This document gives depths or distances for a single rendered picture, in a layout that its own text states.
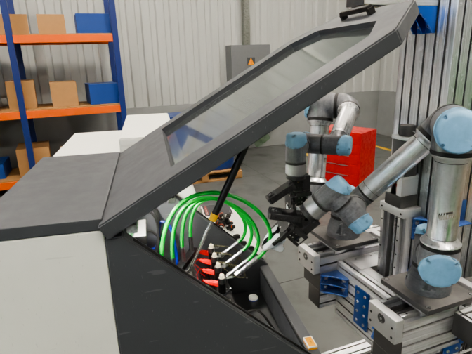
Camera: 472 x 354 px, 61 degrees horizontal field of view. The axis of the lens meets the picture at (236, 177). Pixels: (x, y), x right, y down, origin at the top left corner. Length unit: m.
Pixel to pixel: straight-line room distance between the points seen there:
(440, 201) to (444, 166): 0.11
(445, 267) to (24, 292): 1.13
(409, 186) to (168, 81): 6.53
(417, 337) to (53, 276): 1.17
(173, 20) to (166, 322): 7.09
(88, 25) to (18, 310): 5.67
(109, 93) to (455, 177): 5.70
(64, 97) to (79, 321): 5.54
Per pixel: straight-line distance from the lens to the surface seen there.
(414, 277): 1.56
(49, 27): 6.47
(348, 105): 1.81
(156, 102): 7.82
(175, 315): 1.08
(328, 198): 1.31
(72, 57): 7.63
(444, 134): 1.23
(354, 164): 5.50
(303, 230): 1.39
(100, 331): 1.10
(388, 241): 1.81
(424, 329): 1.61
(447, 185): 1.30
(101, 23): 6.53
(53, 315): 1.08
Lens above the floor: 1.84
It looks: 17 degrees down
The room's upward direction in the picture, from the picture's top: 2 degrees counter-clockwise
